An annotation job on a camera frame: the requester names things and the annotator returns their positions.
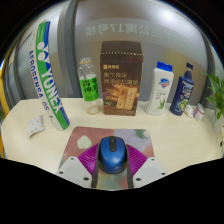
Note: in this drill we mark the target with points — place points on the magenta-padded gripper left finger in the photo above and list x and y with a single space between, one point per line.
77 165

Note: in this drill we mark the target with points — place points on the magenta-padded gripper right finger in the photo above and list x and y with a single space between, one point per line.
143 165

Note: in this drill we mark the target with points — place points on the blue computer mouse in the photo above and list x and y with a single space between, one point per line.
112 154

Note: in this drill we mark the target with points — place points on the pastel patterned mouse pad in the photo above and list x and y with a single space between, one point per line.
110 140

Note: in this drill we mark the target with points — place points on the small patterned white packet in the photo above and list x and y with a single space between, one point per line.
35 125

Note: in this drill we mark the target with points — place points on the white round jar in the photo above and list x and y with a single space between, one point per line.
199 112

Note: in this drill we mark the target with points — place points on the white blue-capped body wash bottle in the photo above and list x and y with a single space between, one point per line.
160 89

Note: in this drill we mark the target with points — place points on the clear green-label drink bottle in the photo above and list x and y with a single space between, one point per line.
89 86

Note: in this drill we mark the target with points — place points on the dark blue pump shampoo bottle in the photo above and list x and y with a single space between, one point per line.
182 92

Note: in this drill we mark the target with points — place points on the brown snack box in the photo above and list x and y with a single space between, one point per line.
120 79

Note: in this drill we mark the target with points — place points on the green white shuttlecock tube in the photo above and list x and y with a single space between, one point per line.
49 75

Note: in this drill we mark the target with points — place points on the green potted plant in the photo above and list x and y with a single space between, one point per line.
215 100

